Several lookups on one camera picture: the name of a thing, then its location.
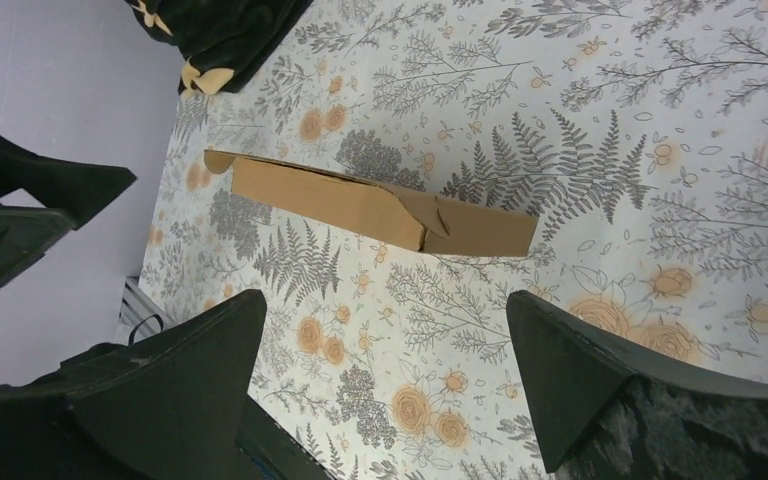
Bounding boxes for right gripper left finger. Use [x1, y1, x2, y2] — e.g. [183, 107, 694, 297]
[0, 290, 267, 479]

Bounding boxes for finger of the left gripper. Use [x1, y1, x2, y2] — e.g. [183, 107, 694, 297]
[0, 135, 137, 289]

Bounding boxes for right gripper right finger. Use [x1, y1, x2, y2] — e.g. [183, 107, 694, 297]
[506, 291, 768, 479]

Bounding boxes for brown cardboard box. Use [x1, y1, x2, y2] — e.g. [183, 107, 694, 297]
[204, 149, 538, 257]

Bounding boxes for floral patterned table mat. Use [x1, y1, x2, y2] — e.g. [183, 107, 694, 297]
[140, 1, 768, 479]

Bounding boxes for black floral plush blanket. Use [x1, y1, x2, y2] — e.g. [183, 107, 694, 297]
[128, 0, 311, 100]

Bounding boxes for aluminium frame rails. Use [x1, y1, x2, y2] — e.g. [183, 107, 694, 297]
[116, 276, 176, 345]

